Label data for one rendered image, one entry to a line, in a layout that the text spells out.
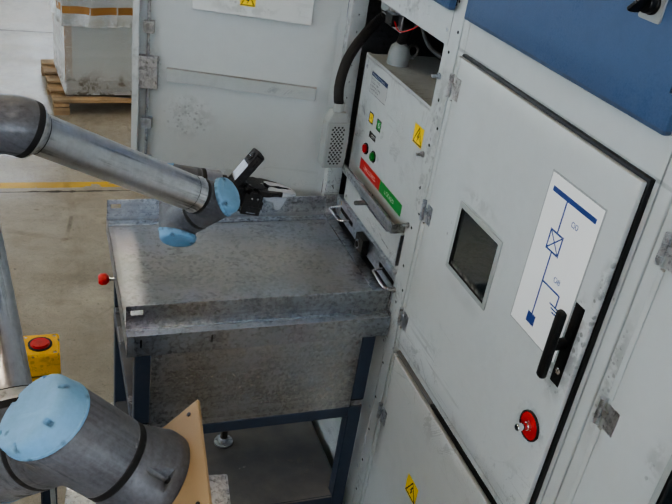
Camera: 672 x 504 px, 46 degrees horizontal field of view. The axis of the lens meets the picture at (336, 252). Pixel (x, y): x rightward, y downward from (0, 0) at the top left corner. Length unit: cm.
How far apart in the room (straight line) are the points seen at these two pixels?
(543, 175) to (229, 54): 129
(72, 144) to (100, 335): 180
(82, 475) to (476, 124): 98
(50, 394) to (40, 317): 213
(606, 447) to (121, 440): 79
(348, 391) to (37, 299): 177
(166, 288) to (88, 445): 82
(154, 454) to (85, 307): 216
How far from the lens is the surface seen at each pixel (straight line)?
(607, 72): 131
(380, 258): 221
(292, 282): 216
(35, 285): 369
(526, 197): 147
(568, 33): 140
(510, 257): 152
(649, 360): 125
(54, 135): 162
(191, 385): 206
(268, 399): 215
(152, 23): 245
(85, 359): 323
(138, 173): 173
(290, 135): 252
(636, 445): 130
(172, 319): 194
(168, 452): 143
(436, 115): 183
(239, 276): 216
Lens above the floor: 198
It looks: 29 degrees down
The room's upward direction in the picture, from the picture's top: 9 degrees clockwise
